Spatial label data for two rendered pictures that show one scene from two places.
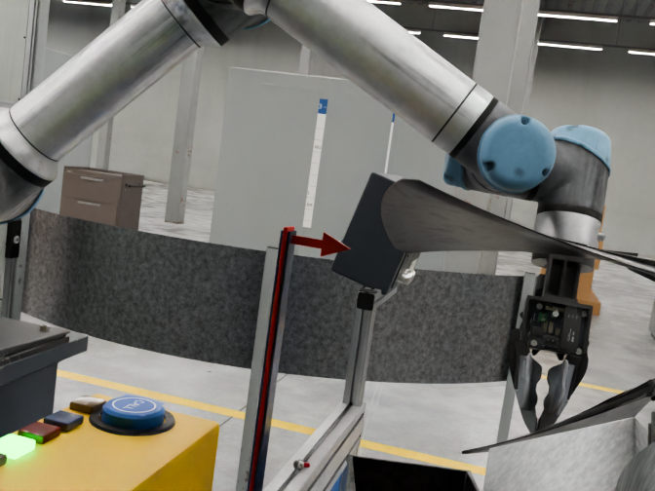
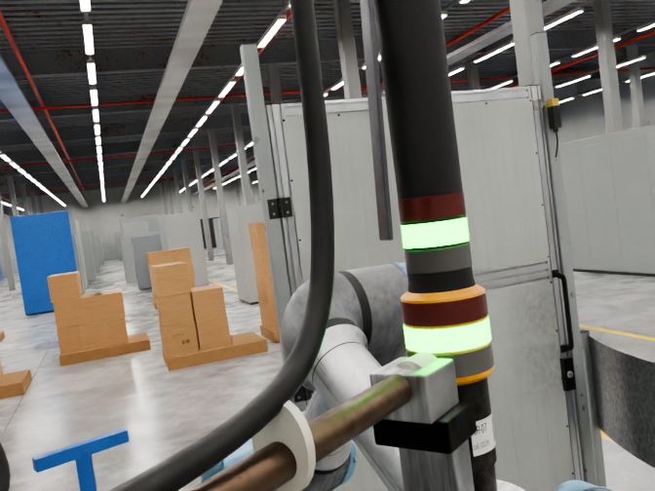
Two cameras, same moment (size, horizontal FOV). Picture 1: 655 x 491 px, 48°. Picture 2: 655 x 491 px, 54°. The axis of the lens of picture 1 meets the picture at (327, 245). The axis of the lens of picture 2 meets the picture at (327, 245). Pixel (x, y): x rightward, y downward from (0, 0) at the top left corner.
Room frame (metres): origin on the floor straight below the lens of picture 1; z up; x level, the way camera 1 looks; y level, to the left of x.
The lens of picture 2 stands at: (0.40, -0.54, 1.62)
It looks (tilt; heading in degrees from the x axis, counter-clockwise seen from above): 3 degrees down; 57
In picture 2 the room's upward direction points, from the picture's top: 8 degrees counter-clockwise
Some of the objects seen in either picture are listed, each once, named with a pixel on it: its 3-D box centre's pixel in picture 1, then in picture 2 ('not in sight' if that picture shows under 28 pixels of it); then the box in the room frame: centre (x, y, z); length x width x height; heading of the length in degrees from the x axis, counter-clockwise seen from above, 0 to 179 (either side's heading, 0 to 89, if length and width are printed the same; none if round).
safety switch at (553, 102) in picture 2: not in sight; (549, 129); (2.51, 1.05, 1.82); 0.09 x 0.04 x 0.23; 166
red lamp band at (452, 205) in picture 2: not in sight; (431, 207); (0.62, -0.30, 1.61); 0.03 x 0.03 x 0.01
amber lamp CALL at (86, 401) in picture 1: (88, 404); not in sight; (0.48, 0.14, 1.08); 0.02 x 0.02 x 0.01; 76
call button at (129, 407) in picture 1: (133, 415); not in sight; (0.47, 0.11, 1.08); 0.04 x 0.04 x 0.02
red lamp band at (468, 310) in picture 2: not in sight; (443, 306); (0.62, -0.30, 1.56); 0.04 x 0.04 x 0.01
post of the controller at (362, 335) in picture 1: (360, 347); not in sight; (1.23, -0.08, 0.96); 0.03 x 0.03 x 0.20; 76
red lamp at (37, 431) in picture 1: (39, 433); not in sight; (0.42, 0.15, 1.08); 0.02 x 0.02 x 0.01; 76
